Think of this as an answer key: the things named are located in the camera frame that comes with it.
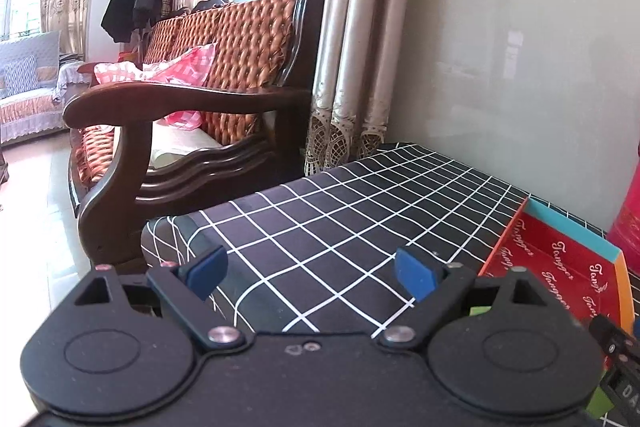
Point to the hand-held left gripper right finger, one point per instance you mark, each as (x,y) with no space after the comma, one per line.
(414,273)

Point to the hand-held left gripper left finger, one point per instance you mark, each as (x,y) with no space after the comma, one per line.
(207,271)

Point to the pink checkered cloth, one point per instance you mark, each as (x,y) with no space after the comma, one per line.
(185,67)

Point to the black white checked tablecloth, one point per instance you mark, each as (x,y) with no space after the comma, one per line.
(350,217)

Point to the green object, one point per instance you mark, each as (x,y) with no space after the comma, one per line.
(599,404)

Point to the dark wooden sofa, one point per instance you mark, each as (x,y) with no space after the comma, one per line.
(200,99)

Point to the red cardboard box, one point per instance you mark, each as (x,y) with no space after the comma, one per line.
(555,257)

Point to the beige patterned curtain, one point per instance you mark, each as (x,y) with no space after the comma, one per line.
(350,57)

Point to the grey covered sofa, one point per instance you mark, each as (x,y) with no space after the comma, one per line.
(30,112)

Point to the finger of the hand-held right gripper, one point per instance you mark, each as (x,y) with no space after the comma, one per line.
(611,338)

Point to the red cylinder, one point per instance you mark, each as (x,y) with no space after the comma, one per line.
(627,227)

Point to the grey zigzag pillow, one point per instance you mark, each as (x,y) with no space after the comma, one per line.
(21,76)

